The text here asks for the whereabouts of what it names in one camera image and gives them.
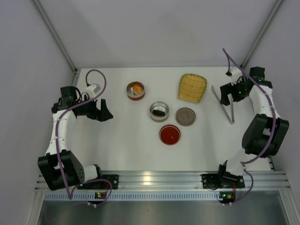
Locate aluminium front rail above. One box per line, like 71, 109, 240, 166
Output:
35, 170, 291, 191

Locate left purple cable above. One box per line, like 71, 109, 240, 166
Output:
56, 69, 112, 207

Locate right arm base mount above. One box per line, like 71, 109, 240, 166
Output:
201, 173, 245, 190

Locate orange food piece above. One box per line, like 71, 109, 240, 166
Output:
132, 84, 143, 95

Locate purple cable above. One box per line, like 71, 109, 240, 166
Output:
56, 69, 112, 207
222, 48, 277, 207

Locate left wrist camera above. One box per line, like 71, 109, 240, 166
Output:
85, 83, 101, 98

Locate yellow bamboo tray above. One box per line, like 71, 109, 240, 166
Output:
178, 73, 207, 104

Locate red lid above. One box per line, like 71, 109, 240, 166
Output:
159, 124, 181, 145

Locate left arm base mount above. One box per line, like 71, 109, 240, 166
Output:
77, 174, 119, 190

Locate black spiky food piece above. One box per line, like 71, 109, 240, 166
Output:
152, 109, 167, 117

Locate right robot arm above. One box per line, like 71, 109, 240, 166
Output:
217, 67, 289, 187

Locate beige steel container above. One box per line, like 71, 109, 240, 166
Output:
149, 101, 169, 122

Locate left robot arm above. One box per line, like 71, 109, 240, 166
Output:
37, 83, 113, 191

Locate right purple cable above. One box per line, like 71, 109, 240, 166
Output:
222, 48, 277, 207

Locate metal tongs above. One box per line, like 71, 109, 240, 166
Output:
211, 85, 235, 125

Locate red steel container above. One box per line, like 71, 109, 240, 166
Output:
126, 81, 146, 101

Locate left frame post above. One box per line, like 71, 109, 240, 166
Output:
31, 0, 77, 74

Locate slotted cable duct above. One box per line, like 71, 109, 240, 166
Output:
44, 191, 225, 201

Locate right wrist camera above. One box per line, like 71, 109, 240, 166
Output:
225, 67, 240, 77

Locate beige lid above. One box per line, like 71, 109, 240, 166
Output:
175, 107, 196, 127

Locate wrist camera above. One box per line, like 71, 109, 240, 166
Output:
225, 67, 240, 77
85, 83, 101, 98

